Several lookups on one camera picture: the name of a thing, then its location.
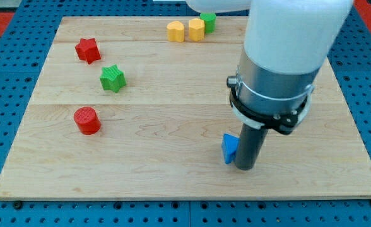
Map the red cylinder block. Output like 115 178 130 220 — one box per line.
73 107 101 135

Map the yellow heart block left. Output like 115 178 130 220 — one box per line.
166 21 185 42

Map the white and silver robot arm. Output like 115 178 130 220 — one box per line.
187 0 353 170

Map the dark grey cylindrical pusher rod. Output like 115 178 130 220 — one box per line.
234 124 268 171

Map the yellow heart block right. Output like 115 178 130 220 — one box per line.
189 18 205 42

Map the wooden board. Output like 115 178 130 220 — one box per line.
0 16 371 201

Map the yellow heart block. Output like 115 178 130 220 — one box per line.
189 18 205 42
166 21 185 42

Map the green star block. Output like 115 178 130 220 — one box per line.
99 64 126 93

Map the red star block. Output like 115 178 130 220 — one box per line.
75 38 101 64

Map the green cylinder block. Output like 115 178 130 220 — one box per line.
199 13 216 33

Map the blue triangle block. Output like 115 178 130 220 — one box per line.
221 134 239 165

